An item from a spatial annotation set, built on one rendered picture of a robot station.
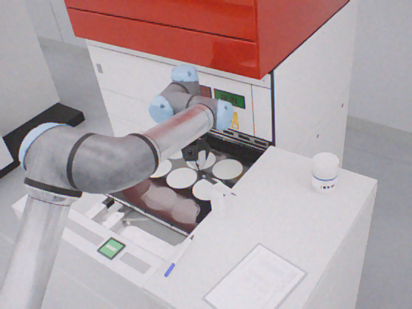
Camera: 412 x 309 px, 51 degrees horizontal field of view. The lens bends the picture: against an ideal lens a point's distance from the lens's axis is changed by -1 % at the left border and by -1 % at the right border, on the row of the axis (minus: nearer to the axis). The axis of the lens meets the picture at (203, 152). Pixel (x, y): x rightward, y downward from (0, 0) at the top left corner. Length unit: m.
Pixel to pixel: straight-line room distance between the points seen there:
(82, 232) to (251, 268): 0.49
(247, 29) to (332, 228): 0.56
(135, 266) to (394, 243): 1.61
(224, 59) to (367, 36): 1.64
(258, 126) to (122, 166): 0.69
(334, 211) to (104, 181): 0.65
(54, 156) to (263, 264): 0.55
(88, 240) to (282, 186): 0.56
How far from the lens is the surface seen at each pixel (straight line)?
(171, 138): 0.92
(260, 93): 1.33
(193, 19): 1.29
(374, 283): 2.28
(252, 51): 1.21
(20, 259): 0.92
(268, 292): 1.04
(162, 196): 1.38
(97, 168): 0.81
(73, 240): 1.26
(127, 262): 1.16
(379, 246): 2.43
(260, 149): 1.44
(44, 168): 0.87
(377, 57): 2.85
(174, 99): 1.16
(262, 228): 1.17
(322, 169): 1.20
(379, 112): 3.03
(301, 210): 1.21
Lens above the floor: 1.84
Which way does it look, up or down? 38 degrees down
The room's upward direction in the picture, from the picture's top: 9 degrees counter-clockwise
